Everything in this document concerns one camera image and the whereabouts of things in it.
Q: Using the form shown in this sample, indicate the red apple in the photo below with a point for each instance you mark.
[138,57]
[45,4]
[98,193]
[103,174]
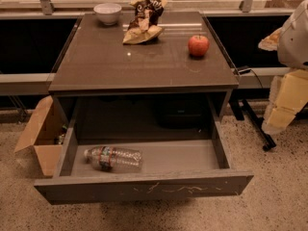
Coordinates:
[198,45]

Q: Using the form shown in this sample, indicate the open cardboard box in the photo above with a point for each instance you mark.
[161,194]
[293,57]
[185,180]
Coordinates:
[42,133]

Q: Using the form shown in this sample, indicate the grey cabinet with glass top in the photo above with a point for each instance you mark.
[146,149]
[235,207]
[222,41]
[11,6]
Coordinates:
[152,90]

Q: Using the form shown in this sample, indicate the white ceramic bowl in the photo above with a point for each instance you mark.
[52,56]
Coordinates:
[108,13]

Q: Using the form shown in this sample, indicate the clear plastic water bottle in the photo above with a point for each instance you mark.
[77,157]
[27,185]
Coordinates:
[112,158]

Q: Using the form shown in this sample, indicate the crumpled brown chip bag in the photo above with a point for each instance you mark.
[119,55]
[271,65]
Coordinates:
[144,27]

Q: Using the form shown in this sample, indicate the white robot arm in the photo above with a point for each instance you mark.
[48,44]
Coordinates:
[292,49]

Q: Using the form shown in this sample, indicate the black stand leg with wheel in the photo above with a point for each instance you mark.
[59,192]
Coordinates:
[241,107]

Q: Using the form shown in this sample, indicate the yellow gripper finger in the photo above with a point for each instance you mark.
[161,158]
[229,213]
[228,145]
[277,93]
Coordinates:
[287,97]
[270,42]

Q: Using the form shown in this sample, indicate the open grey top drawer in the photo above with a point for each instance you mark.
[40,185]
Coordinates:
[176,163]

